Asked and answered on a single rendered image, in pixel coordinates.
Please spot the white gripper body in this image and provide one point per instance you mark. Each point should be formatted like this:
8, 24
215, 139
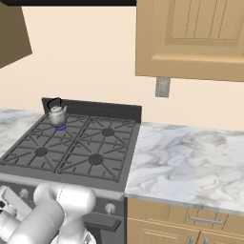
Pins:
5, 194

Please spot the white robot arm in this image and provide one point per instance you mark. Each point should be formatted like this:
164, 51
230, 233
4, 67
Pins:
58, 206

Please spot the white stove knob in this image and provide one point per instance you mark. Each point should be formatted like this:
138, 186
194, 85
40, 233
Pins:
24, 192
110, 208

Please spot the blue burner flame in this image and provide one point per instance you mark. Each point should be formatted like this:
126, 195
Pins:
61, 128

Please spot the grey gas stove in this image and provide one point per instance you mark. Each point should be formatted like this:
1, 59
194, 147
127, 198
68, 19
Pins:
95, 143

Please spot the light wood base cupboard door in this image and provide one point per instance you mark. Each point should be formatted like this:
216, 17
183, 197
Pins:
158, 233
225, 239

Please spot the brown range hood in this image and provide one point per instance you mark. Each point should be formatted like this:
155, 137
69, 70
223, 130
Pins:
12, 31

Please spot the grey wall outlet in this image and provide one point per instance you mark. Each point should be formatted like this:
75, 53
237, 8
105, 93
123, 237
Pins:
163, 87

